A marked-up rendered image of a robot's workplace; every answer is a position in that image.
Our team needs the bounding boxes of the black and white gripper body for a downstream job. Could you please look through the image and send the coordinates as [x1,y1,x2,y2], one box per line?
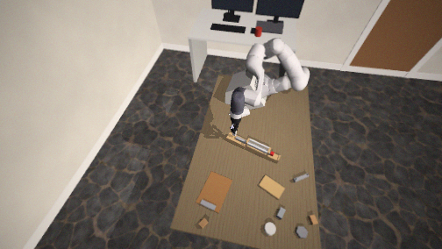
[231,117,241,126]

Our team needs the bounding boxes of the white short cylinder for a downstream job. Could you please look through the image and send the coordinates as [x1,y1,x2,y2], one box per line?
[264,223,276,236]

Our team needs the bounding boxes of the tan flat rectangular board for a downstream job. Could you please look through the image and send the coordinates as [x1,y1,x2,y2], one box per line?
[259,175,285,199]

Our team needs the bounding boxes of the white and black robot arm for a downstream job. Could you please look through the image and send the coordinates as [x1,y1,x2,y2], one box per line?
[228,38,310,119]

